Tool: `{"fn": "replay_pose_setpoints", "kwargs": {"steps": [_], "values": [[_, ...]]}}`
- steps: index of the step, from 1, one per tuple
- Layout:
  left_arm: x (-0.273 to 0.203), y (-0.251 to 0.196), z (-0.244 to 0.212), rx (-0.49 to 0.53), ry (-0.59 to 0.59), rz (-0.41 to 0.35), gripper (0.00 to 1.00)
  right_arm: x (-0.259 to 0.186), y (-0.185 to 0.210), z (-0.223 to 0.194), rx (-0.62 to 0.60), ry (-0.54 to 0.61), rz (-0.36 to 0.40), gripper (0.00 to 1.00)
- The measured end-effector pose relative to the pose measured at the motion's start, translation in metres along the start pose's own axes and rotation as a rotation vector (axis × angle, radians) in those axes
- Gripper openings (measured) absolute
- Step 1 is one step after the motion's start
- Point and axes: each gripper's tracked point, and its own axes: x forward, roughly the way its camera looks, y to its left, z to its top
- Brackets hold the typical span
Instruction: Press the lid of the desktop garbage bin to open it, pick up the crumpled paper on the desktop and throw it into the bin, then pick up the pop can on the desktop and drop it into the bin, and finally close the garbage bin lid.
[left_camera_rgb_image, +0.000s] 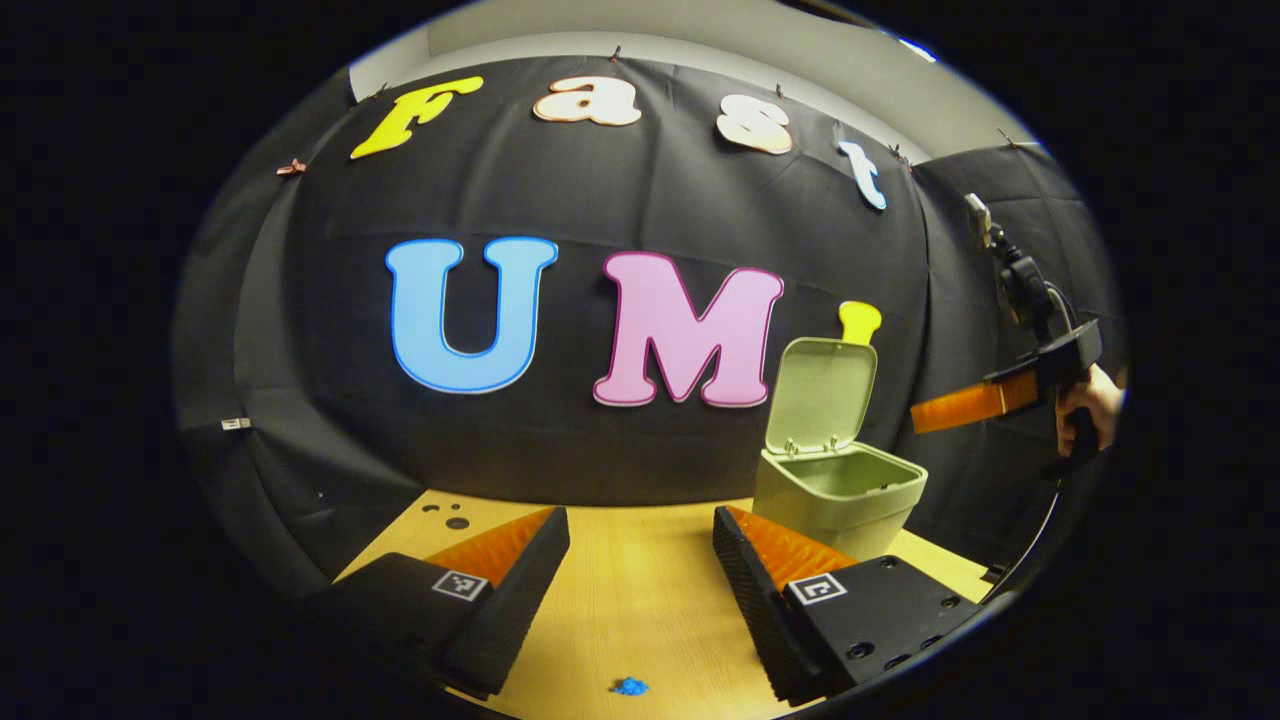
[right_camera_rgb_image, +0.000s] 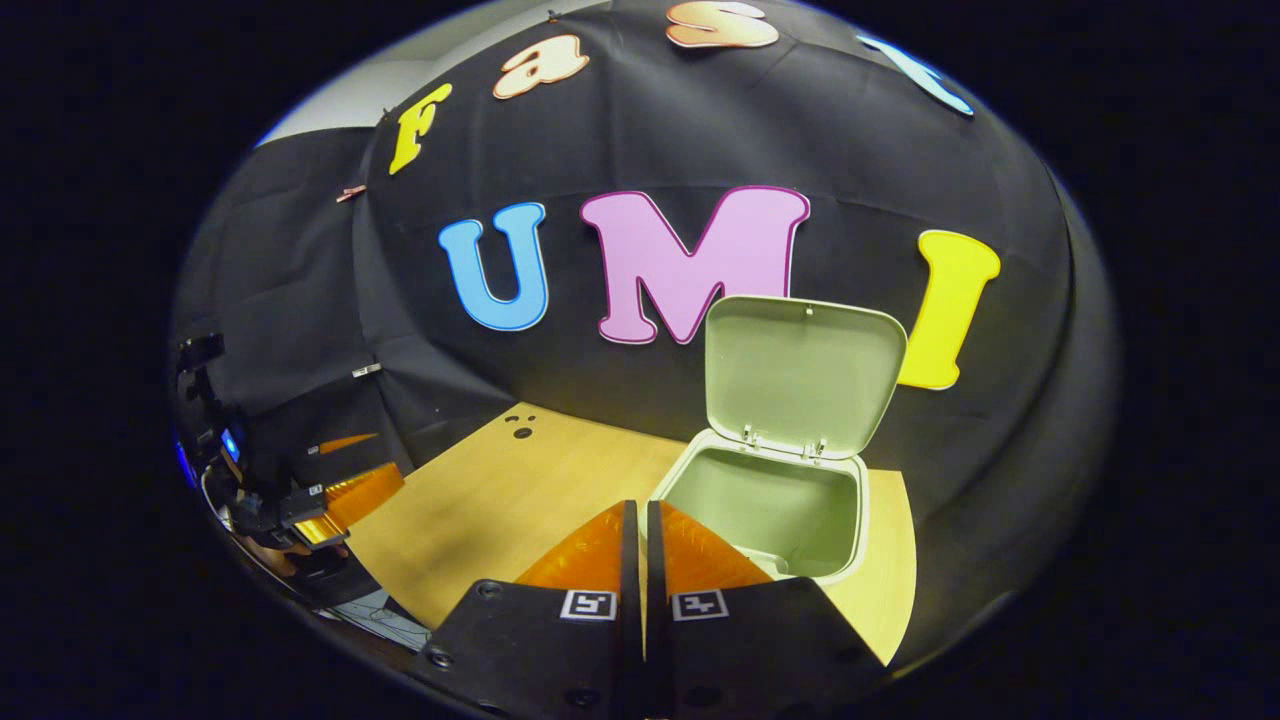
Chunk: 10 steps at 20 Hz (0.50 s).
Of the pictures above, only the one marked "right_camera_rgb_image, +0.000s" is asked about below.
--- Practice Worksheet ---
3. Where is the green desktop garbage bin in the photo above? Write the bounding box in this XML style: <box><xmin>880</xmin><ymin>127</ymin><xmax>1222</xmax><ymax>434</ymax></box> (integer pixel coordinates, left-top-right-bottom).
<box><xmin>648</xmin><ymin>294</ymin><xmax>910</xmax><ymax>587</ymax></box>

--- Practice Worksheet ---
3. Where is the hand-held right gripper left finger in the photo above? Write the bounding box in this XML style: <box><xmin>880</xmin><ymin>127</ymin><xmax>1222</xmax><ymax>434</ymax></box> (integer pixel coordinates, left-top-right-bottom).
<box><xmin>420</xmin><ymin>500</ymin><xmax>643</xmax><ymax>720</ymax></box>

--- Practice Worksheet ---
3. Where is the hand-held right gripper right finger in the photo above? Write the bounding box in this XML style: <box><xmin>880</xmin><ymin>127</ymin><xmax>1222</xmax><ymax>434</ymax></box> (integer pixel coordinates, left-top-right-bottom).
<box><xmin>645</xmin><ymin>500</ymin><xmax>888</xmax><ymax>720</ymax></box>

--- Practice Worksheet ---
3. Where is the black backdrop cloth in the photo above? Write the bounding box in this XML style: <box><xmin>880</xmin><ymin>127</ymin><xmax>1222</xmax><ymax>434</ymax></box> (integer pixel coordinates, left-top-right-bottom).
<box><xmin>168</xmin><ymin>0</ymin><xmax>1123</xmax><ymax>666</ymax></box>

